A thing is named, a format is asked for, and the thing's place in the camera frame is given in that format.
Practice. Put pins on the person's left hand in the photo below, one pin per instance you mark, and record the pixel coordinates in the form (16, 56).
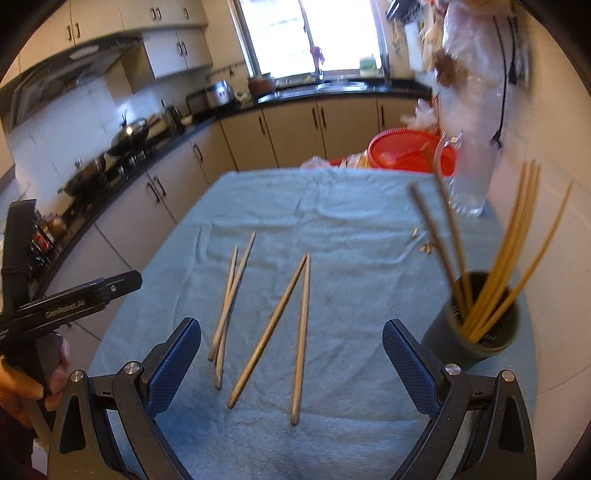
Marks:
(18, 387)

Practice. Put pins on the beige lower kitchen cabinets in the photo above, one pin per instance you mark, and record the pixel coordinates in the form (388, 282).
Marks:
(295, 134)

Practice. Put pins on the black kitchen countertop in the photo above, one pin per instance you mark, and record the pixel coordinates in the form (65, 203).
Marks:
(286, 95)

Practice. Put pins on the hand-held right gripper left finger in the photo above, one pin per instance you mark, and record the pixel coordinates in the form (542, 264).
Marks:
(173, 364)

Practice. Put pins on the red plastic basket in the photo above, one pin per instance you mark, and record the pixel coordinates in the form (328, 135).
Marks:
(401, 152)

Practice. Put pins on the white cutting board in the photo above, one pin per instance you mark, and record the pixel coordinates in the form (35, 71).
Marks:
(413, 46)

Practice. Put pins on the dark grey perforated utensil holder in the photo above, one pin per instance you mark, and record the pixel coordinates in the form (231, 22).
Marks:
(438, 330)

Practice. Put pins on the pale wooden chopstick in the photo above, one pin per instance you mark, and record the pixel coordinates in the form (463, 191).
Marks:
(260, 346)
(299, 369)
(220, 369)
(234, 290)

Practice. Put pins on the row of condiment bottles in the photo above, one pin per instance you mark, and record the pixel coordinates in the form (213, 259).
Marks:
(46, 230)

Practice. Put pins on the beige upper kitchen cabinets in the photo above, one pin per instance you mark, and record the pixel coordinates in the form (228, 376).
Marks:
(175, 46)

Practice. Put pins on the kitchen window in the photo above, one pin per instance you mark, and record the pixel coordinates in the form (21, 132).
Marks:
(277, 37)

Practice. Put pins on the small bunch of keys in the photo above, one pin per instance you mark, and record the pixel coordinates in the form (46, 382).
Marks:
(427, 247)

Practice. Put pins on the steel kettle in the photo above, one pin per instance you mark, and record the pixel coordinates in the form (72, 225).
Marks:
(172, 117)

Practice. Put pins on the grey-blue table cloth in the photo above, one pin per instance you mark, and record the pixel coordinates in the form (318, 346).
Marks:
(346, 221)

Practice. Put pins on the brownish hanging bag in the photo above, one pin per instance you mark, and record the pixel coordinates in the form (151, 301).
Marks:
(445, 64)

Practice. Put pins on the black gas stove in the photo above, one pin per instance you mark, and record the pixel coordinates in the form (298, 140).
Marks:
(134, 159)

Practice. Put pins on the beige kitchen cabinets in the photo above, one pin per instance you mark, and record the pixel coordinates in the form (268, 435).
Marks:
(295, 134)
(175, 46)

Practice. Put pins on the brown clay pot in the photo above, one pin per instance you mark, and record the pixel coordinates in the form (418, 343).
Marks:
(262, 86)

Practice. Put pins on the small green potted plant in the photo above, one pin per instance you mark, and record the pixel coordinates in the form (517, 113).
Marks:
(369, 67)

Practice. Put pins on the bunch of wooden chopsticks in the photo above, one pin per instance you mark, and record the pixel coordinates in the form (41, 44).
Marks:
(489, 295)

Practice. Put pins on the crumpled plastic food bag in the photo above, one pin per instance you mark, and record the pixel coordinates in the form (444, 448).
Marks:
(318, 162)

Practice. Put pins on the dark frying pan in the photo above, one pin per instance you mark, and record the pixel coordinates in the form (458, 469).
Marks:
(85, 177)

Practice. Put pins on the range hood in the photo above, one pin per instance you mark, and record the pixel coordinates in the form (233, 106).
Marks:
(69, 69)

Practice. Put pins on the small purple ornament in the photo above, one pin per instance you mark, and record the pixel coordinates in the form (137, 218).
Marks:
(317, 55)

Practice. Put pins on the white hanging plastic bag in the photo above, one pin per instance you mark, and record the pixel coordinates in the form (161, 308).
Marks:
(471, 41)

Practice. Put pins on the dark wok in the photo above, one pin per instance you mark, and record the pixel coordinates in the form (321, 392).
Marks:
(129, 134)

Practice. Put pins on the silver rice cooker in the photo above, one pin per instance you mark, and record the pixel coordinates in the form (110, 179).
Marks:
(217, 94)

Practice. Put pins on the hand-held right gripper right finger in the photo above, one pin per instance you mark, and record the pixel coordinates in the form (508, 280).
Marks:
(411, 367)

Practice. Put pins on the clear glass pitcher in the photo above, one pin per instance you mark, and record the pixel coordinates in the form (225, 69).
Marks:
(471, 184)

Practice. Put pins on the crumpled clear plastic bag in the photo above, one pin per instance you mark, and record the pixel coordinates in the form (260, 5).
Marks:
(418, 117)

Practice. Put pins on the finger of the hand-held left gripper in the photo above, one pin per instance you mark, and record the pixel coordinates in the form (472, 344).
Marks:
(120, 284)
(21, 235)

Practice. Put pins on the black wall rack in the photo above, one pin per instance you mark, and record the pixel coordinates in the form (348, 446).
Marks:
(401, 9)

